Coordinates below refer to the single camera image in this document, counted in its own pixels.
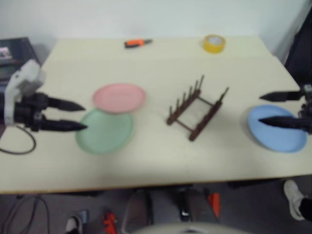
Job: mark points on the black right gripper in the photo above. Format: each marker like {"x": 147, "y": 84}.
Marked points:
{"x": 308, "y": 107}

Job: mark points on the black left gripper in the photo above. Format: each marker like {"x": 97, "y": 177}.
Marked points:
{"x": 29, "y": 109}

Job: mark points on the blue plate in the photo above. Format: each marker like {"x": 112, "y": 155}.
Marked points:
{"x": 278, "y": 139}

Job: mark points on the green plate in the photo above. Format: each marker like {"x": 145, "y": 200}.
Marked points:
{"x": 107, "y": 134}

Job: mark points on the pink plate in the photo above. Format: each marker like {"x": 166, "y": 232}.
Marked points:
{"x": 119, "y": 97}

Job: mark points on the brown wooden dish rack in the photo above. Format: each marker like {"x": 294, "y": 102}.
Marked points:
{"x": 207, "y": 117}

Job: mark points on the white sneaker with dark trouser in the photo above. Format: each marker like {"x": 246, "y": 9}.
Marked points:
{"x": 293, "y": 197}

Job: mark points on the yellow tape roll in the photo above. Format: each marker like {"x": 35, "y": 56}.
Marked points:
{"x": 214, "y": 45}

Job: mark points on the small grey box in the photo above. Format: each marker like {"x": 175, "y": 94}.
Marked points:
{"x": 84, "y": 215}

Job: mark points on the white black sneaker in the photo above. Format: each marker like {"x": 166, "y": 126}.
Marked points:
{"x": 73, "y": 224}

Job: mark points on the orange black clamp tool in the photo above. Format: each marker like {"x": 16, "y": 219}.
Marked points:
{"x": 109, "y": 221}

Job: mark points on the orange cone-shaped tool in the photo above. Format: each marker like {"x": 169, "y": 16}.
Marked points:
{"x": 214, "y": 203}

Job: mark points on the beige robot torso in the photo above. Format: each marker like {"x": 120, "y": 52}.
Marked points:
{"x": 195, "y": 229}

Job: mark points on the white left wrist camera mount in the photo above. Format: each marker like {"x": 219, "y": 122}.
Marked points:
{"x": 26, "y": 75}

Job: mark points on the black rounded post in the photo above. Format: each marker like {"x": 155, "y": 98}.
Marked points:
{"x": 184, "y": 204}

